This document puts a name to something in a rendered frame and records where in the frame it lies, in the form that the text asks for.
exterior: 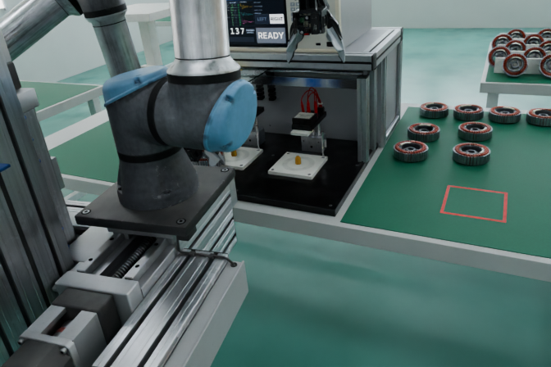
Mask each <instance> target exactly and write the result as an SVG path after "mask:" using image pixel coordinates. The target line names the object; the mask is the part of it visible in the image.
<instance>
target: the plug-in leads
mask: <svg viewBox="0 0 551 367"><path fill-rule="evenodd" d="M311 88H313V87H310V89H311ZM310 89H309V90H308V91H306V92H308V93H307V112H311V108H310V102H309V100H308V99H309V97H310V95H311V94H312V93H314V112H315V113H317V112H319V113H323V112H324V111H325V108H324V107H323V106H322V104H323V102H321V99H320V98H319V96H318V92H317V91H316V90H315V89H314V88H313V89H314V92H313V91H312V90H310ZM309 91H312V93H310V94H309ZM306 92H305V93H306ZM315 92H316V93H315ZM305 93H304V94H305ZM308 94H309V96H308ZM315 95H316V98H317V99H318V105H319V107H317V101H315ZM303 96H304V95H303ZM303 96H302V98H301V108H302V112H305V110H304V105H303V101H302V99H303ZM317 114H318V113H317Z"/></svg>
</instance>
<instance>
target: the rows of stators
mask: <svg viewBox="0 0 551 367"><path fill-rule="evenodd" d="M448 114H449V106H448V105H446V104H444V103H442V102H426V103H423V104H421V105H420V115H421V116H424V117H426V118H433V119H434V118H437V119H438V118H443V117H445V116H447V115H448ZM483 116H484V108H483V107H482V106H478V105H476V104H475V105H474V104H460V105H457V106H455V107H454V108H453V117H455V118H457V119H459V120H467V121H473V120H479V119H482V118H483ZM489 119H490V120H492V121H494V122H497V123H502V124H503V123H504V124H506V123H507V124H511V123H516V122H518V121H519V120H520V119H521V110H519V109H517V108H516V107H512V106H494V107H492V108H490V109H489ZM526 121H527V122H529V123H530V124H533V125H538V126H551V109H548V108H547V109H546V108H535V109H534V108H533V109H531V110H529V111H527V113H526Z"/></svg>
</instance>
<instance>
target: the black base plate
mask: <svg viewBox="0 0 551 367"><path fill-rule="evenodd" d="M265 139H266V141H265V142H264V143H263V144H261V145H260V148H261V149H263V153H262V154H261V155H260V156H259V157H257V158H256V159H255V160H254V161H253V162H252V163H251V164H250V165H249V166H247V167H246V168H245V169H244V170H235V187H236V193H237V200H238V201H243V202H252V203H257V204H262V205H267V206H276V207H281V208H286V209H291V210H296V211H305V212H310V213H315V214H320V215H329V216H334V217H336V215H337V213H338V212H339V209H340V208H341V206H342V205H343V204H344V202H345V200H346V199H347V197H348V195H349V194H350V192H351V191H352V189H353V187H354V185H355V184H356V182H357V181H358V179H359V178H360V176H361V174H362V172H363V171H364V170H365V168H366V167H367V164H368V163H369V161H370V160H371V158H372V157H373V155H374V154H375V152H376V150H377V148H378V143H376V149H375V150H371V149H369V160H368V161H367V163H366V162H363V161H362V162H358V161H357V141H353V140H344V139H336V138H326V149H325V156H328V160H327V161H326V163H325V164H324V165H323V166H322V167H321V168H320V170H319V171H318V172H317V174H316V175H315V176H314V178H313V179H312V180H310V179H300V178H293V177H287V176H281V175H275V174H268V170H269V169H270V168H271V167H272V166H273V165H274V164H275V163H276V162H277V161H278V160H279V159H280V158H281V157H282V156H283V155H284V154H285V153H286V152H294V153H302V154H309V155H317V156H322V152H307V151H302V141H301V136H297V135H296V136H295V135H291V134H277V133H268V132H265Z"/></svg>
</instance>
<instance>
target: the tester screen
mask: <svg viewBox="0 0 551 367"><path fill-rule="evenodd" d="M226 8H227V20H228V31H229V37H254V42H229V44H241V45H287V41H286V43H257V34H256V28H285V23H284V24H256V23H255V15H260V14H284V21H285V9H284V0H226ZM230 28H245V34H246V35H230Z"/></svg>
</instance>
